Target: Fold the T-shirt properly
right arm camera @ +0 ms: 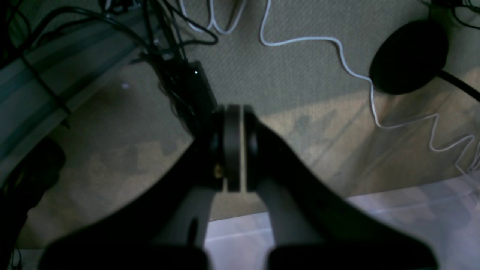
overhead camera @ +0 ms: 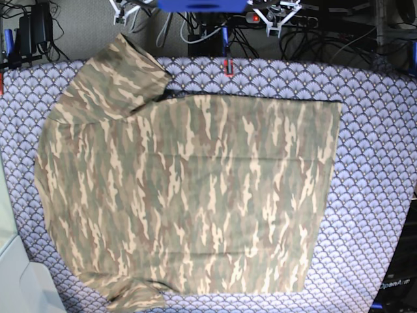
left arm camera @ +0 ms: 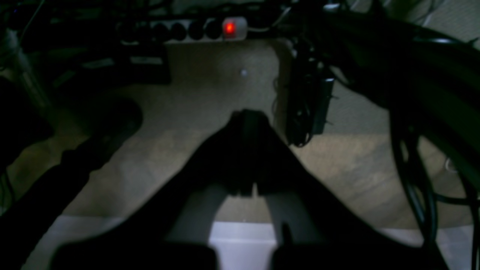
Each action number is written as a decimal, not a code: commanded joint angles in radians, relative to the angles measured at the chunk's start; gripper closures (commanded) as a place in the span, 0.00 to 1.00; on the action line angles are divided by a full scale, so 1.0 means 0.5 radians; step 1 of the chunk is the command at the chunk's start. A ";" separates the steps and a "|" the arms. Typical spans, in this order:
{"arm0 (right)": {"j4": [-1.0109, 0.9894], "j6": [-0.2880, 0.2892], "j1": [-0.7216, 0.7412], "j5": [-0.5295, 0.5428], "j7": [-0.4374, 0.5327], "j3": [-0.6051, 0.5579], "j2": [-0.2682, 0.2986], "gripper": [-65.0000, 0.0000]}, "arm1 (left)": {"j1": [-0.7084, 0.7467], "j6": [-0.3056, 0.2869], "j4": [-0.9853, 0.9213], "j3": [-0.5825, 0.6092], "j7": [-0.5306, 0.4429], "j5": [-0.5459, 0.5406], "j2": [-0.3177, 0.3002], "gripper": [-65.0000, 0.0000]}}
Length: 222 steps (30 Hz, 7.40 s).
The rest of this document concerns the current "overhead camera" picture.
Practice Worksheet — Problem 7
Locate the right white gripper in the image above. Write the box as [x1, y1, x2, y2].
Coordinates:
[109, 0, 141, 25]

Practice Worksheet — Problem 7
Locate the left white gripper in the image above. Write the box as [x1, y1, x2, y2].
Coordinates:
[252, 0, 302, 37]

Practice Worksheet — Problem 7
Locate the camouflage T-shirt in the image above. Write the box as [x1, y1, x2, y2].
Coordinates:
[35, 35, 342, 312]

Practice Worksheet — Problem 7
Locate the red black table clamp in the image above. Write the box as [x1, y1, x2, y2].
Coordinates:
[223, 58, 234, 77]

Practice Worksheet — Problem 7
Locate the black box under table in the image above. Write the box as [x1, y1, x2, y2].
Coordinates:
[188, 33, 223, 57]

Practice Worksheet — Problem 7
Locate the black power adapter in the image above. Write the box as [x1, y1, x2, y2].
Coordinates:
[19, 2, 53, 57]

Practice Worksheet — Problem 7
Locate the patterned blue tablecloth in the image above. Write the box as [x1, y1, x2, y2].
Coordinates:
[1, 57, 416, 312]

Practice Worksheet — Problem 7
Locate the white plastic bin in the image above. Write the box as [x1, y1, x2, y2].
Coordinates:
[1, 170, 66, 312]

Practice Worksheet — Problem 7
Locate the black OpenArm case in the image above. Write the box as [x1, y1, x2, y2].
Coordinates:
[369, 200, 416, 312]

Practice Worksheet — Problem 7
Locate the black power strip red switch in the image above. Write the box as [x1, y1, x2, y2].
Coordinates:
[244, 11, 319, 29]

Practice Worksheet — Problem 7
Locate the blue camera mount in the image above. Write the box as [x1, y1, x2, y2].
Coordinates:
[157, 0, 247, 12]

